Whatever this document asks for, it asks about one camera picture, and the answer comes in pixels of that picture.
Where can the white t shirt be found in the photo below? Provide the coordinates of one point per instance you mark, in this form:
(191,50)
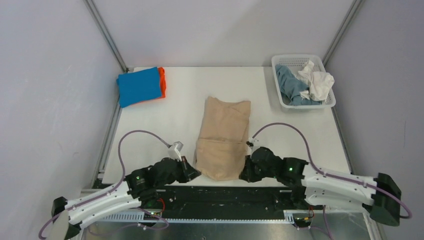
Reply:
(318,83)

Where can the left corner aluminium post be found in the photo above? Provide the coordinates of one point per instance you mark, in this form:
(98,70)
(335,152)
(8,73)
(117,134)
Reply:
(104,31)

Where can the aluminium frame rail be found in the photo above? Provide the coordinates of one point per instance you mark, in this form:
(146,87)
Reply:
(194,204)

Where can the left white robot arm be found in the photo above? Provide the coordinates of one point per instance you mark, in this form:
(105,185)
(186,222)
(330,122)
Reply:
(137,189)

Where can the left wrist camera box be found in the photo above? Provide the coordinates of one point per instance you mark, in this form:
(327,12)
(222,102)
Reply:
(174,151)

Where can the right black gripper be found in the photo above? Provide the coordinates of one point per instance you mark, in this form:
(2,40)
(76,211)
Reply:
(247,174)

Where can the right corner aluminium post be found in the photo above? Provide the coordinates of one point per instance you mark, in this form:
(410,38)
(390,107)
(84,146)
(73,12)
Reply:
(347,21)

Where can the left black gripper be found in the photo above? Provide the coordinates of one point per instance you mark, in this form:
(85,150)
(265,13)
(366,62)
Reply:
(188,172)

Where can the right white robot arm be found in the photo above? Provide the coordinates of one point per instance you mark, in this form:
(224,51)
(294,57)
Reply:
(377,196)

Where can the left controller board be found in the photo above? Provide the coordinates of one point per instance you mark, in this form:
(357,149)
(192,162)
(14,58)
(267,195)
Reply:
(151,216)

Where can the folded orange t shirt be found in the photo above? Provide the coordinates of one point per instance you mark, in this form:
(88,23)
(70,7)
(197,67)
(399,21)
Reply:
(162,83)

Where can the grey blue t shirt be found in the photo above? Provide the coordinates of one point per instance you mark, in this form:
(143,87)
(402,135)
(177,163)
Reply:
(291,87)

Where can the right controller board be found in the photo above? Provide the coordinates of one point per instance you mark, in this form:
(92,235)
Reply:
(302,222)

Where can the corner aluminium post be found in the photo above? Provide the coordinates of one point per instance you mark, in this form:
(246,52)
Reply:
(104,31)
(347,21)

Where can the controller board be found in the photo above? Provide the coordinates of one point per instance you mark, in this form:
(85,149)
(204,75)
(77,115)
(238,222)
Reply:
(151,216)
(302,222)

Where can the beige t shirt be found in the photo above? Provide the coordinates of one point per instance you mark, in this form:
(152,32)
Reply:
(222,141)

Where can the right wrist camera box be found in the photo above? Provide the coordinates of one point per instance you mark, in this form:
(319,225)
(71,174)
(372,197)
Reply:
(253,144)

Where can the folded blue t shirt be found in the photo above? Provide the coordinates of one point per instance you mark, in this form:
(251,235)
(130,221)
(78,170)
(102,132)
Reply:
(138,86)

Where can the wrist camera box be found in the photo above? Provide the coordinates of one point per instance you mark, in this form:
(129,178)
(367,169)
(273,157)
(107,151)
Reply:
(174,151)
(253,144)

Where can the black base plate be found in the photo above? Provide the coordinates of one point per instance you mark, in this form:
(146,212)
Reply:
(225,203)

